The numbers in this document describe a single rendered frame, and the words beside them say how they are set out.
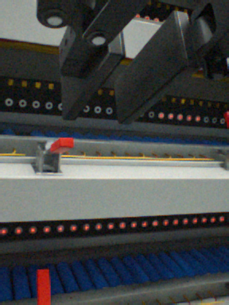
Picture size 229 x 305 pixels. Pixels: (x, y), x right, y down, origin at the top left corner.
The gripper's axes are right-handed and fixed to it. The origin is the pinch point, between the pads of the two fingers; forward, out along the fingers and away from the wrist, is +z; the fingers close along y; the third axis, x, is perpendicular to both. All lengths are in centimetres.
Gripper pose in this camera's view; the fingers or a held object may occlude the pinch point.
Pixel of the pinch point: (117, 73)
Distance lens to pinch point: 16.4
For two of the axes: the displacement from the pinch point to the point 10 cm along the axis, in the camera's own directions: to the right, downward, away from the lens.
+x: -0.7, -9.4, 3.4
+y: 9.3, 0.6, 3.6
